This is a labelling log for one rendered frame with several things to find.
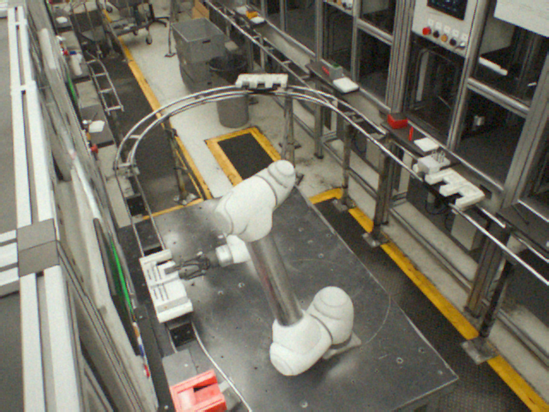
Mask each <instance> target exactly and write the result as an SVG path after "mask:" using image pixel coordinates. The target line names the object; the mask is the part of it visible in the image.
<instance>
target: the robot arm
mask: <svg viewBox="0 0 549 412"><path fill-rule="evenodd" d="M294 182H295V171H294V169H293V166H292V165H291V164H290V163H289V162H287V161H284V160H277V161H276V162H274V163H273V164H271V165H270V166H269V167H268V168H266V169H263V170H262V171H261V172H259V173H257V174H255V175H253V176H252V177H250V178H249V179H247V180H245V181H243V182H241V183H240V184H238V185H236V186H235V187H233V188H232V189H231V190H229V191H228V192H227V193H226V194H225V195H224V197H223V198H222V199H221V200H220V201H219V202H218V204H217V205H216V207H215V209H214V219H215V222H216V224H217V226H218V227H219V228H220V230H221V231H222V233H223V234H224V235H225V237H226V242H227V244H226V245H222V246H219V248H216V251H211V252H208V253H207V255H203V254H202V252H201V251H199V252H197V253H195V254H192V255H189V256H187V257H181V258H180V259H179V260H178V264H175V265H173V266H172V267H169V268H165V269H163V270H164V272H165V274H169V273H172V272H174V271H177V270H181V268H183V267H189V266H195V267H194V268H192V269H190V270H188V271H186V272H184V273H183V272H179V273H178V277H179V280H181V278H184V280H185V281H189V280H192V278H195V277H198V276H205V275H206V274H207V270H208V269H216V268H218V267H220V266H221V267H222V268H223V267H226V266H227V265H232V264H233V263H240V262H243V261H246V260H249V259H251V260H252V263H253V265H254V267H255V270H256V273H257V275H258V277H259V279H260V283H261V284H262V288H264V290H265V293H266V295H267V298H268V302H269V304H270V305H271V308H272V310H273V314H274V317H275V321H274V323H273V343H272V345H271V347H270V358H271V361H272V363H273V364H274V366H275V368H276V369H277V370H279V371H280V372H281V373H283V374H285V375H296V374H299V373H302V372H304V371H305V370H307V369H309V368H310V367H312V365H313V364H314V363H315V362H316V361H317V360H318V359H319V358H320V357H321V359H322V360H323V361H328V360H329V359H330V358H331V357H333V356H335V355H337V354H341V353H343V352H346V351H347V350H348V349H350V348H355V347H359V346H360V345H361V340H360V339H358V338H357V337H356V335H355V333H353V331H352V326H353V304H352V301H351V300H350V298H349V296H348V295H347V294H346V292H345V291H343V290H341V289H340V288H336V287H326V288H323V289H322V290H320V291H319V292H318V293H317V295H316V297H315V299H314V301H313V302H312V303H311V304H310V305H309V307H308V308H307V311H306V312H305V311H303V309H301V307H300V304H299V301H298V298H297V296H295V293H294V290H293V286H292V284H291V282H290V278H289V276H288V274H287V270H286V267H285V265H284V262H283V260H282V257H281V255H280V253H279V251H278V248H277V245H276V243H275V239H274V236H273V234H272V232H271V227H272V212H273V211H274V210H275V209H276V208H277V207H279V206H280V205H281V204H283V202H284V201H285V200H286V199H287V198H288V195H289V193H290V192H291V190H292V188H293V185H294Z"/></svg>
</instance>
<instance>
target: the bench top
mask: <svg viewBox="0 0 549 412"><path fill-rule="evenodd" d="M224 195H225V194H224ZM224 195H222V197H217V198H214V199H210V200H207V201H204V202H201V203H196V204H193V205H190V206H187V207H184V208H181V209H176V210H173V211H170V212H167V214H163V215H159V216H155V217H153V218H154V222H155V224H156V227H157V228H158V232H159V235H160V238H161V240H162V242H163V245H164V248H165V250H169V249H170V251H171V254H172V259H170V261H173V262H175V264H178V260H179V259H180V258H184V257H187V256H189V255H192V254H195V253H197V252H199V251H201V252H202V254H203V255H207V253H208V252H211V251H216V248H219V246H222V245H226V244H227V242H226V237H225V235H224V234H223V233H222V231H221V230H220V228H219V227H218V226H217V224H216V222H215V219H214V209H215V207H216V205H217V204H218V202H219V201H220V200H221V199H222V198H223V197H224ZM200 207H202V208H201V209H200ZM134 226H135V229H136V231H137V233H138V236H139V239H140V241H141V244H142V249H143V248H146V247H149V246H152V245H154V244H157V243H160V242H159V240H158V237H157V234H156V232H155V230H154V225H153V223H152V221H151V218H149V219H147V220H144V221H139V222H136V223H134ZM117 232H118V237H119V241H120V244H122V247H123V251H124V256H125V259H126V263H127V266H128V270H129V273H130V279H131V282H132V285H133V289H134V291H135V296H136V300H137V304H138V306H141V305H144V304H145V307H146V309H147V312H148V317H149V320H150V324H151V327H152V330H153V333H154V339H155V341H156V342H157V345H158V348H159V351H160V357H161V359H163V358H166V357H167V356H170V355H173V354H174V351H173V349H172V345H170V343H169V340H168V336H167V334H166V330H165V326H164V324H163V322H162V324H161V323H160V321H159V318H158V314H157V312H156V309H155V305H154V303H153V301H152V298H151V295H150V292H149V288H148V284H147V281H146V278H145V275H144V272H143V269H142V264H141V260H140V258H142V254H141V252H140V249H139V245H138V242H137V239H136V237H135V235H134V232H133V229H132V226H131V224H129V225H127V226H124V227H118V229H117ZM271 232H272V234H273V236H274V241H275V243H276V245H277V248H278V251H279V253H280V255H281V257H282V260H283V262H284V265H285V267H286V270H287V274H288V276H289V278H290V282H291V284H292V286H293V290H294V293H295V296H297V298H298V301H299V304H300V307H301V309H303V311H305V312H306V311H307V308H308V307H309V305H310V304H311V303H312V302H313V301H314V299H315V297H316V295H317V293H318V292H319V291H320V290H322V289H323V288H326V287H336V288H340V289H341V290H343V291H345V292H346V294H347V295H348V296H349V298H350V300H351V301H352V304H353V326H352V331H353V333H355V335H356V337H357V338H358V339H360V340H361V345H360V346H359V347H355V348H350V349H348V350H347V351H346V352H343V353H341V354H337V355H335V356H333V357H331V358H330V359H329V360H322V359H321V357H320V358H319V359H318V360H317V361H316V362H315V363H314V364H313V365H312V367H310V368H309V369H307V370H305V371H304V372H302V373H299V374H296V375H285V374H283V373H281V372H280V371H279V370H277V369H276V368H275V366H274V364H273V363H272V361H271V358H270V347H271V345H272V343H273V323H274V321H275V316H274V314H273V310H272V308H271V305H270V304H269V302H268V298H267V295H266V293H265V290H264V288H262V284H261V283H260V279H259V277H258V275H257V273H256V270H255V267H254V265H253V263H252V260H251V259H249V260H246V261H243V262H240V263H233V264H232V265H227V266H226V267H223V268H222V267H221V266H220V267H218V268H216V269H208V270H207V274H206V275H205V276H198V277H195V278H192V280H189V281H185V280H184V278H181V280H180V281H182V282H183V283H184V286H185V290H186V295H187V298H188V300H190V303H191V305H192V308H193V312H190V315H191V317H192V319H193V322H194V324H195V327H196V331H197V334H198V336H199V337H200V340H202V343H203V344H204V346H205V348H206V349H207V351H208V352H209V354H210V355H211V357H212V358H213V359H214V361H215V362H216V363H218V365H219V366H220V368H221V370H222V371H223V372H224V373H225V374H226V376H227V377H228V378H229V377H230V378H231V379H233V382H234V383H235V384H234V385H235V386H236V387H237V388H238V390H239V391H240V392H241V395H242V396H243V398H244V399H245V401H246V402H248V404H249V405H250V407H251V409H252V410H253V412H398V411H400V410H402V409H404V408H406V407H407V406H409V405H411V404H413V403H417V402H418V401H420V400H422V399H424V398H427V397H430V396H432V395H434V393H436V392H438V391H440V390H443V389H445V388H447V387H449V386H451V385H453V384H455V383H456V382H457V381H458V380H459V377H458V376H457V375H456V374H455V373H454V372H453V371H452V370H451V369H450V367H449V365H448V364H447V363H446V361H445V360H443V359H442V358H441V356H440V355H439V353H438V352H437V350H436V349H434V348H433V347H432V346H431V344H430V343H429V342H428V341H427V339H426V338H425V337H424V336H423V335H421V333H420V332H419V330H418V329H417V327H416V326H415V325H414V324H413V322H412V321H411V320H409V319H408V318H407V315H406V314H405V313H404V312H403V310H402V309H401V308H400V307H399V306H398V305H397V304H396V303H395V302H394V300H393V299H392V298H391V297H390V296H389V294H388V293H387V292H386V291H384V288H383V287H382V286H381V285H380V283H379V282H378V281H377V280H376V278H375V277H374V276H373V275H372V274H371V273H370V271H368V270H367V268H366V267H365V266H364V265H363V264H362V262H361V260H360V259H359V258H357V257H356V255H355V254H354V253H353V252H352V251H351V250H350V248H349V247H348V246H347V243H346V242H344V241H343V240H342V239H341V237H340V236H339V234H338V233H337V232H336V231H335V229H334V228H333V227H332V226H331V225H330V224H328V223H327V221H326V220H325V218H324V217H323V216H322V215H321V214H320V211H319V210H318V209H317V208H316V206H315V205H313V204H312V203H311V201H310V200H309V199H308V198H307V197H306V195H305V194H304V193H303V192H302V190H301V189H300V188H299V187H298V186H297V185H296V184H295V183H294V185H293V188H292V190H291V192H290V193H289V195H288V198H287V199H286V200H285V201H284V202H283V204H281V205H280V206H279V207H277V208H276V209H275V210H274V211H273V212H272V227H271ZM186 348H188V349H189V350H190V354H191V357H192V360H193V362H194V364H195V368H196V371H197V374H198V375H199V374H201V373H205V372H207V371H210V370H212V369H213V370H214V374H215V377H216V381H218V384H217V385H220V384H222V383H223V382H224V381H226V380H225V379H224V378H223V376H222V375H221V374H220V372H219V371H218V370H216V369H215V367H214V365H213V364H212V362H211V361H210V360H209V358H208V357H207V356H206V355H205V352H204V351H203V349H202V347H200V345H199V344H198V342H197V340H195V341H193V342H188V343H186V344H183V345H181V346H178V347H176V349H177V351H178V353H179V351H181V350H184V349H186ZM420 349H424V350H425V352H421V351H419V350H420ZM415 381H419V385H415V384H414V382H415ZM221 394H223V396H224V398H225V400H226V407H227V410H225V411H222V412H249V411H248V409H246V408H245V406H244V404H243V403H242V401H241V400H240V398H239V397H238V395H237V394H236V392H235V391H234V389H232V388H231V386H230V387H228V388H227V389H226V390H224V391H223V392H221Z"/></svg>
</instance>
